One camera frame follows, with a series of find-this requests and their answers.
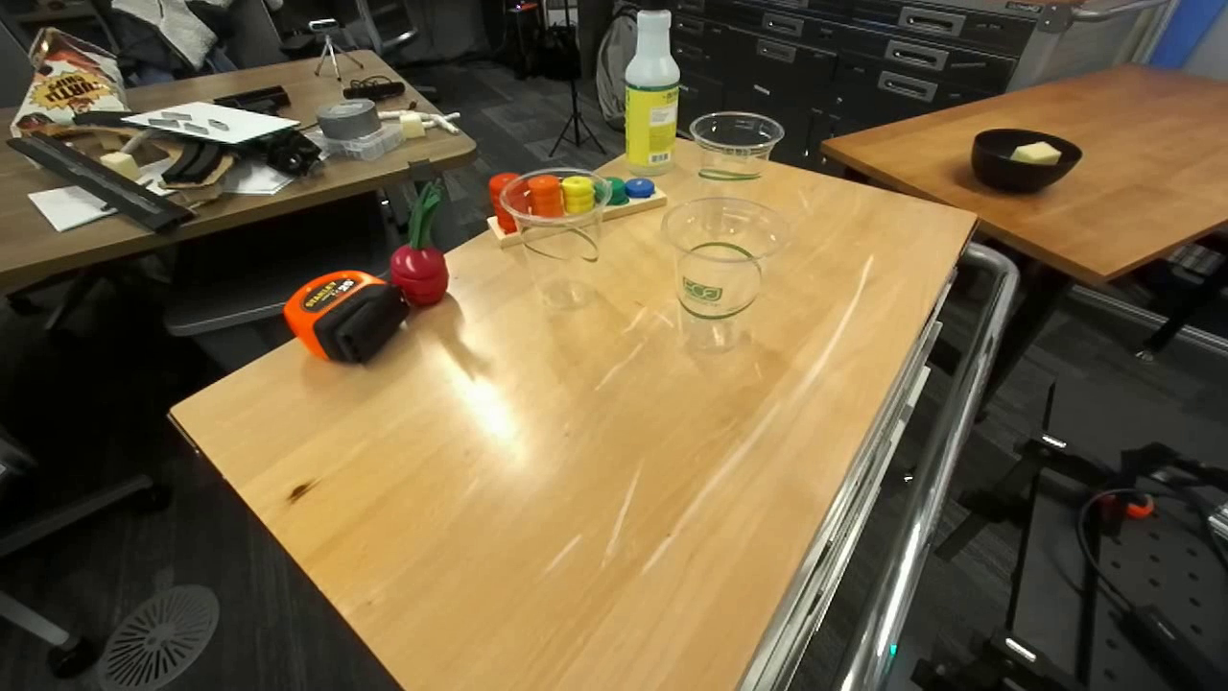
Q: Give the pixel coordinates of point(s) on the black bundled item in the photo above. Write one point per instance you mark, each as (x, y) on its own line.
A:
(287, 150)

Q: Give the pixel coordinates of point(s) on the black flat phone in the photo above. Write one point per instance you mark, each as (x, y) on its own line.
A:
(250, 98)

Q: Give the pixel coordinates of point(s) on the red radish toy green stem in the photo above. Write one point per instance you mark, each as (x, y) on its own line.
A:
(421, 275)

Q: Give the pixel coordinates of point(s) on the black bowl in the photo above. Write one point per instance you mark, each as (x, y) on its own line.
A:
(993, 169)

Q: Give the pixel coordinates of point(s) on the black pole stand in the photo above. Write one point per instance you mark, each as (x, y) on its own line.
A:
(1021, 550)

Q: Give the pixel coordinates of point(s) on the black drawer cabinet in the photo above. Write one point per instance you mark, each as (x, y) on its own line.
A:
(831, 64)

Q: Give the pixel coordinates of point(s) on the yellow toy cylinder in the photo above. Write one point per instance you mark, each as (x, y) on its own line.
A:
(582, 192)

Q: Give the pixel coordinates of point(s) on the grey tape roll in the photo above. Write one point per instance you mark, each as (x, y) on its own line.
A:
(348, 121)

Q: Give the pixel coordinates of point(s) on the black tripod stand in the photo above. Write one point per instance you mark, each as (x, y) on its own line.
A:
(572, 107)

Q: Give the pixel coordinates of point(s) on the red toy cylinder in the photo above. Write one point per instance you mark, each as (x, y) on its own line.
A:
(504, 192)

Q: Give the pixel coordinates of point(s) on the blue toy cylinder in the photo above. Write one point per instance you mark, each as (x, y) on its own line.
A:
(637, 184)

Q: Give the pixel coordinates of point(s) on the cluttered brown desk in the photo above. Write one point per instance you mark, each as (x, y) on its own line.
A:
(39, 252)

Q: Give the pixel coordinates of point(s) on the round grey floor base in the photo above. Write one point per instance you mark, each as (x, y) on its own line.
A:
(158, 636)

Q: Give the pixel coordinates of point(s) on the small white object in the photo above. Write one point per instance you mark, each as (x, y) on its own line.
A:
(429, 121)

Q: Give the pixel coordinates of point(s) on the orange black tape measure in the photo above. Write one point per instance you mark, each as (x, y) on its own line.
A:
(348, 319)

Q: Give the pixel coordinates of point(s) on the wooden stacking toy base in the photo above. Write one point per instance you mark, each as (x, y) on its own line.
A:
(646, 206)

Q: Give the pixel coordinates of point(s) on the white bottle yellow label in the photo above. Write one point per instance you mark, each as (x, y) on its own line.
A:
(649, 121)

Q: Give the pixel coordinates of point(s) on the black remote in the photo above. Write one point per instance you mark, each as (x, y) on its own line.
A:
(374, 89)

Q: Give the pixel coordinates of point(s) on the orange toy cylinder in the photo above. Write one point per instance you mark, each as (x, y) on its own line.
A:
(545, 197)

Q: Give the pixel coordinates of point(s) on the long black bar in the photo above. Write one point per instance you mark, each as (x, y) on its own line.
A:
(98, 183)

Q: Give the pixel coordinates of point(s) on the pale yellow food piece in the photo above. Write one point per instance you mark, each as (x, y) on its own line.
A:
(1039, 155)

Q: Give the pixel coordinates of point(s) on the white printed paper sheet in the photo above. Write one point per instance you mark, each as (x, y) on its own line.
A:
(213, 123)

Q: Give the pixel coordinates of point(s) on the snack chip bag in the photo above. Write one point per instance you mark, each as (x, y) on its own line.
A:
(69, 89)

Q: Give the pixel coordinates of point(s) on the small white paper note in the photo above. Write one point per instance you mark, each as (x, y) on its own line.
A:
(69, 210)

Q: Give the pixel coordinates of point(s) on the green toy cylinder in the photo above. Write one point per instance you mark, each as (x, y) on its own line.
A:
(612, 192)

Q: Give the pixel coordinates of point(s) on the wooden side table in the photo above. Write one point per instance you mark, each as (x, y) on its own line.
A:
(1153, 179)

